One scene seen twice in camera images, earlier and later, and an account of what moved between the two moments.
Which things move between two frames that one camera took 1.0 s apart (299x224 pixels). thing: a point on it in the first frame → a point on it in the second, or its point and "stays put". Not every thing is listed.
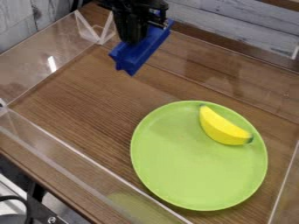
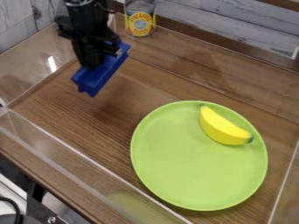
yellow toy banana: [219, 130] stays put
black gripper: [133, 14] → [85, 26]
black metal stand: [40, 214] stays put
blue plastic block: [129, 54] → [88, 78]
